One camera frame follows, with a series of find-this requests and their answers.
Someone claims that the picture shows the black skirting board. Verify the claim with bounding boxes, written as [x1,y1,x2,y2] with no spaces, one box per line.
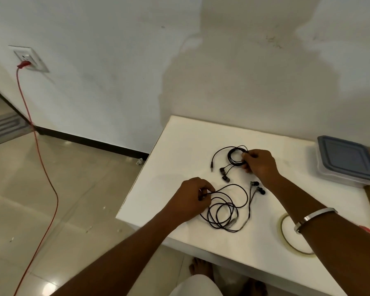
[0,81,149,161]

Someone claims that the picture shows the person's right hand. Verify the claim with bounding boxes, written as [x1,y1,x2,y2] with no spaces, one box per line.
[241,148,281,190]

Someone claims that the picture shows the person's right foot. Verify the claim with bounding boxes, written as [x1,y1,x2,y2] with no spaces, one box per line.
[240,279,269,296]

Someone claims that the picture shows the person's foot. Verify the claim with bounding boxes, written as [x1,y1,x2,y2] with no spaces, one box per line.
[240,279,269,296]
[189,257,215,282]

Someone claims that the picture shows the container with grey lid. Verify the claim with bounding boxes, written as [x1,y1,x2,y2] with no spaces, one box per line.
[316,135,370,188]

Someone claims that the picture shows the person's left forearm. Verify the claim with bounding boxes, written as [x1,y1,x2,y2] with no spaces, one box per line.
[51,211,179,296]

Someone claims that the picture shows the person's right forearm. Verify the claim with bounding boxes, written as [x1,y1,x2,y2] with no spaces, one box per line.
[264,174,370,296]

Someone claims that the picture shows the silver bracelet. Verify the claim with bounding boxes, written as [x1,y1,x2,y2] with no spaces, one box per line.
[294,207,338,235]

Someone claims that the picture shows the white wall socket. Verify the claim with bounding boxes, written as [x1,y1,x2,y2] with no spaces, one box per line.
[8,45,50,74]

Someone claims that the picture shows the red power cable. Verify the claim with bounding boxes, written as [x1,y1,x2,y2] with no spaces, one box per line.
[14,60,59,296]

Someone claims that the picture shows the black wired earphones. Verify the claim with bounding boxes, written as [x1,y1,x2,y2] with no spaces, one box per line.
[198,180,266,233]
[210,145,250,183]

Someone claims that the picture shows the person's left hand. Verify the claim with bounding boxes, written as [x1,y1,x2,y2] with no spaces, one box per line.
[162,177,216,227]

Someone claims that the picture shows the clear tape roll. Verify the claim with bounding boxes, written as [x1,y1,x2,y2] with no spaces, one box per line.
[279,212,316,256]

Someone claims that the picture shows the person's left foot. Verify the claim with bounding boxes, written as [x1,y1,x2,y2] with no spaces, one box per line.
[189,257,215,282]

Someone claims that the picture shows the person's white trousers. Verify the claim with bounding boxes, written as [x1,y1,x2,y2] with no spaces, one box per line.
[169,274,222,296]

